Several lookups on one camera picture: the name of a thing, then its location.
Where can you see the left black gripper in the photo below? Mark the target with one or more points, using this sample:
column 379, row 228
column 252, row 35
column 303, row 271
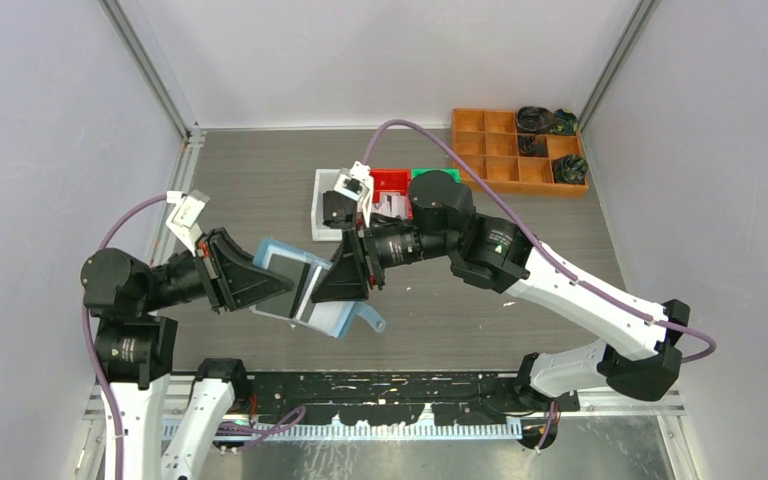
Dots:
column 240, row 279

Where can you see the orange wooden compartment tray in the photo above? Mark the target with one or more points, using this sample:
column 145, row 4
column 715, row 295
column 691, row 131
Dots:
column 486, row 140

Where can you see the white credit cards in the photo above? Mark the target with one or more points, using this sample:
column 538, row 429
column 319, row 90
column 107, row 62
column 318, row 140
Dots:
column 391, row 204

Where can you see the red plastic bin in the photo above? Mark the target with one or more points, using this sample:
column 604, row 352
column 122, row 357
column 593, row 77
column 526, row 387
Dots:
column 391, row 180

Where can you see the black credit cards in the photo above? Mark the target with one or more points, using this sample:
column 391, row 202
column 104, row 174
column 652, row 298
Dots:
column 334, row 212

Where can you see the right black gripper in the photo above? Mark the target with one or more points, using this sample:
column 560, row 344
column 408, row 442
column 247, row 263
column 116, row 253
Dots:
column 356, row 259

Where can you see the dark rolled sock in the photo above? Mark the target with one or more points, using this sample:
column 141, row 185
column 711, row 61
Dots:
column 565, row 124
column 534, row 120
column 570, row 169
column 530, row 145

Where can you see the white plastic bin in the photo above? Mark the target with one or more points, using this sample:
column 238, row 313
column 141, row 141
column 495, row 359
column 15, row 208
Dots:
column 324, row 180

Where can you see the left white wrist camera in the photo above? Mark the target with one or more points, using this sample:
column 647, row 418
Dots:
column 182, row 220

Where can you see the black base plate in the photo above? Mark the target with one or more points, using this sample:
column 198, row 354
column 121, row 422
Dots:
column 378, row 398

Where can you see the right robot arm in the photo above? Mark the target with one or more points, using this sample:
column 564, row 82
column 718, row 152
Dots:
column 635, row 350

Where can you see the black card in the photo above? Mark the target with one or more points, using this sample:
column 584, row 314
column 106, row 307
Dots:
column 287, row 303

